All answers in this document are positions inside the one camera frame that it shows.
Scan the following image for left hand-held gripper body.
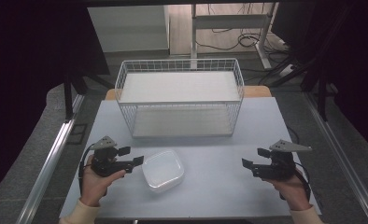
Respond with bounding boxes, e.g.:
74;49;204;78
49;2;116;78
90;135;126;178

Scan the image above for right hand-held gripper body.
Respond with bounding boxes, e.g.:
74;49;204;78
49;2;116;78
257;139;313;182

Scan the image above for translucent white plastic container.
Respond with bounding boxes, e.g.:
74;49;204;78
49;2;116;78
141;149;186;194

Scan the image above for person's left hand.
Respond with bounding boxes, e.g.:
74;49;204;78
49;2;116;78
79;154;127;208

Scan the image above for person's right hand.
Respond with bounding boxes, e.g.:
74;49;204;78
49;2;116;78
262;169;313;212

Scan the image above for light grey table mat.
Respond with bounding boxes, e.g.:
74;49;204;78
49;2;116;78
58;96;322;219

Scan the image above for black floor plate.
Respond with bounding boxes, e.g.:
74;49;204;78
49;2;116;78
66;123;89;146

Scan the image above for wooden table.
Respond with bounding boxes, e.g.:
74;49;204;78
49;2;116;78
105;85;273;102

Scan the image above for black metal stand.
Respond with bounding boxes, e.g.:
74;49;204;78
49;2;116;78
299;59;340;123
62;72;115;123

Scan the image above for white power strip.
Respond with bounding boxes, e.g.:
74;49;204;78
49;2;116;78
277;63;296;77

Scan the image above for white cabinet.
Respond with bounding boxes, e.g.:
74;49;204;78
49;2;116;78
86;5;171;54

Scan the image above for dark curtain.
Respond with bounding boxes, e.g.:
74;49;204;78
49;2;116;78
0;0;111;202
270;0;368;160

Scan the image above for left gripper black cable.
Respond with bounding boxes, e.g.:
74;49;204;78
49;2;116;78
78;144;95;198

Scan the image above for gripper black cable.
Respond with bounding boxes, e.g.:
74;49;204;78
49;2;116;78
293;161;313;202
78;144;95;198

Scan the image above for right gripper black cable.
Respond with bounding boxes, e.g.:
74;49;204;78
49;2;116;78
293;161;313;202

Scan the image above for thin black cable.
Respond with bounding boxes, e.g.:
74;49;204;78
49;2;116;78
286;125;301;145

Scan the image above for aluminium rail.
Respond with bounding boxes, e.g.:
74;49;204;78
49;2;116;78
15;92;87;224
303;91;368;224

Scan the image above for white wire rack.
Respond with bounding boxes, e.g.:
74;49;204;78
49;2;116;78
114;58;246;139

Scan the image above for black floor cables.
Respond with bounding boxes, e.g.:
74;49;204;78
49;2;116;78
194;3;292;54

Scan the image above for white desk frame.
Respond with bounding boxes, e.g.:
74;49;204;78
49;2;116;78
190;3;278;70

